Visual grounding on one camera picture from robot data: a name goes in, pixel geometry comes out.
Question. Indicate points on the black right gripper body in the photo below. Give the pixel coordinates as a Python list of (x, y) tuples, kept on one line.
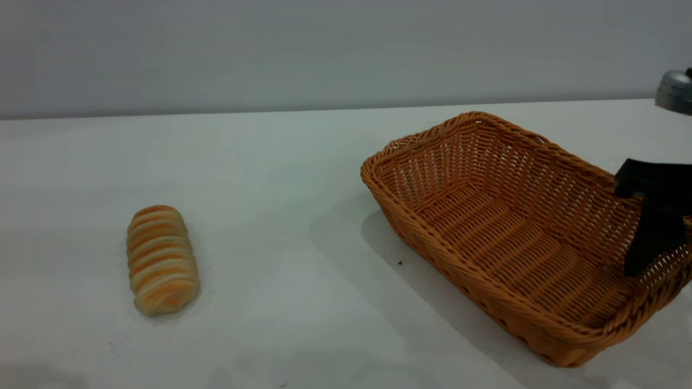
[(657, 179)]

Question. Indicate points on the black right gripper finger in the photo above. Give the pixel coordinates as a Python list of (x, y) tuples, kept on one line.
[(659, 232)]

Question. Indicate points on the orange woven wicker basket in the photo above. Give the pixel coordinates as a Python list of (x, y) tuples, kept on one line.
[(486, 232)]

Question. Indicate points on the striped orange bread roll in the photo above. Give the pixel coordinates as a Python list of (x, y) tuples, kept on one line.
[(162, 259)]

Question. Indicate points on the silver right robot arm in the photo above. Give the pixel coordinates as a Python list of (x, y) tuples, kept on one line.
[(676, 92)]

